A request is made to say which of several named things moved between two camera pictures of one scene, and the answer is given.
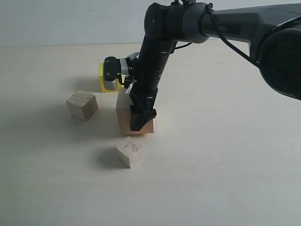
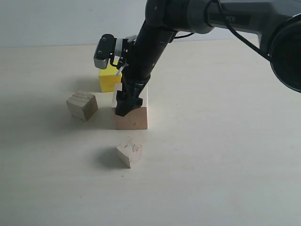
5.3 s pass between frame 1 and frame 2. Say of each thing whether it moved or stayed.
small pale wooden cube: stayed
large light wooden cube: moved
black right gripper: moved
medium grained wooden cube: stayed
